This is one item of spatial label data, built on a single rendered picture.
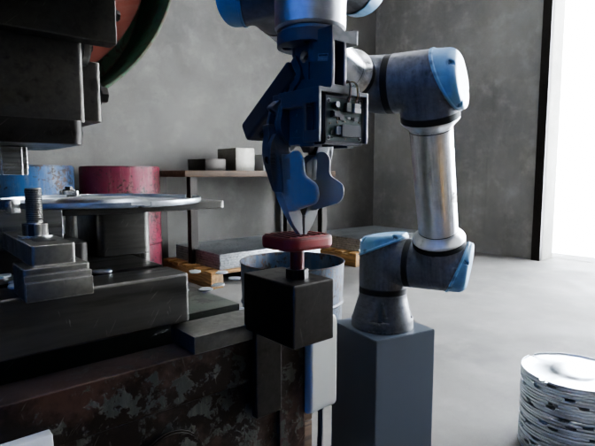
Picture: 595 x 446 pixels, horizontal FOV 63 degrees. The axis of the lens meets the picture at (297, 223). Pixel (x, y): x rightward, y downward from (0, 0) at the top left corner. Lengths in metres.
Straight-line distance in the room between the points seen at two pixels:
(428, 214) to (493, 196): 4.27
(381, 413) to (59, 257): 0.86
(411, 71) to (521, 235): 4.35
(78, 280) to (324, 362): 0.35
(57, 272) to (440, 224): 0.77
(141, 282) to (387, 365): 0.72
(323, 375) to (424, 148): 0.51
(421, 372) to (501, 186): 4.16
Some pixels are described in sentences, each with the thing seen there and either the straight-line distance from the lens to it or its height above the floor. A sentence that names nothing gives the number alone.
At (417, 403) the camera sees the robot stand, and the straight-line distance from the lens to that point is 1.27.
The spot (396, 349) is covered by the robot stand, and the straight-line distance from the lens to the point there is 1.17.
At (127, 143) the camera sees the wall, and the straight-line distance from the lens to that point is 4.35.
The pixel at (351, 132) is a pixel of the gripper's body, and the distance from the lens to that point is 0.50.
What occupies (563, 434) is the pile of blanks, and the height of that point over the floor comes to 0.10.
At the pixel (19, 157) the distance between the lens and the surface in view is 0.73.
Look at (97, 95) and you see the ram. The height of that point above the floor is 0.93.
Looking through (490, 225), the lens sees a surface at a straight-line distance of 5.35.
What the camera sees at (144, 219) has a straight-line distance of 0.75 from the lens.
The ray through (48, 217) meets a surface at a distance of 0.69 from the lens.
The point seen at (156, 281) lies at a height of 0.70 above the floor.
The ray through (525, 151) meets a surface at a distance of 5.19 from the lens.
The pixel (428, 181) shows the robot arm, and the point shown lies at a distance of 1.02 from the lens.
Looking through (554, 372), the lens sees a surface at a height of 0.24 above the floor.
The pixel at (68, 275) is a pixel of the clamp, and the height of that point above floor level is 0.73.
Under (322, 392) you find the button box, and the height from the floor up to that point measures 0.52.
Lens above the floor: 0.82
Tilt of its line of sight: 6 degrees down
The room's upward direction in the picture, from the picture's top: straight up
